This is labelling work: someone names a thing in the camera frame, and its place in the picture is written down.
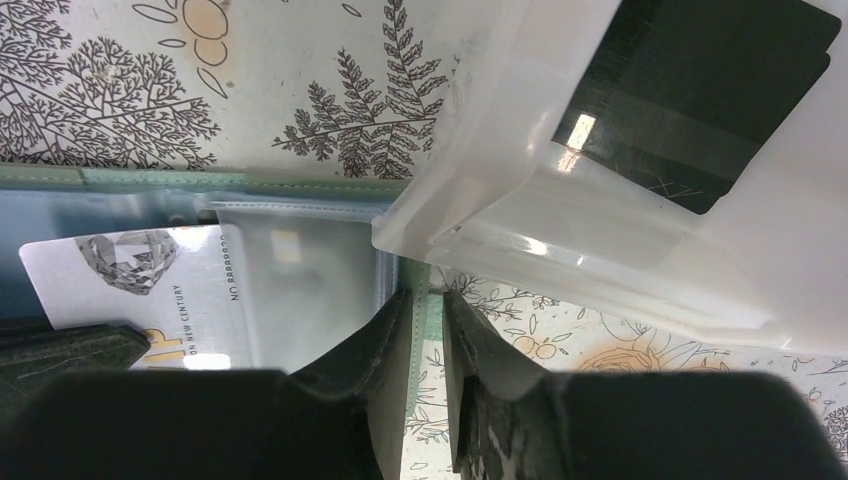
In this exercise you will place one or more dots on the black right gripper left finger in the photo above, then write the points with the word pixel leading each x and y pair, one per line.
pixel 340 417

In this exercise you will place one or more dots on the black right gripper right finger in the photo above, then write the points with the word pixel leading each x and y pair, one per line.
pixel 510 418

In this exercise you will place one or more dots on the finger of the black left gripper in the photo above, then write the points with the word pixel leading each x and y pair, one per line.
pixel 32 357

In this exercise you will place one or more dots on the green leather card holder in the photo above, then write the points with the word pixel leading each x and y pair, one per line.
pixel 42 204

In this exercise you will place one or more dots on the white credit card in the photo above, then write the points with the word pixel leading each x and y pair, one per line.
pixel 175 285

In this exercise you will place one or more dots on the white plastic card box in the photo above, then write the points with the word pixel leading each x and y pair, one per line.
pixel 766 266

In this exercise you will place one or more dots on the grey metallic card in sleeve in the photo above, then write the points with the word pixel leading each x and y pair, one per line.
pixel 307 273

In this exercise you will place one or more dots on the black card stack in box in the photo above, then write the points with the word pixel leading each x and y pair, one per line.
pixel 681 95

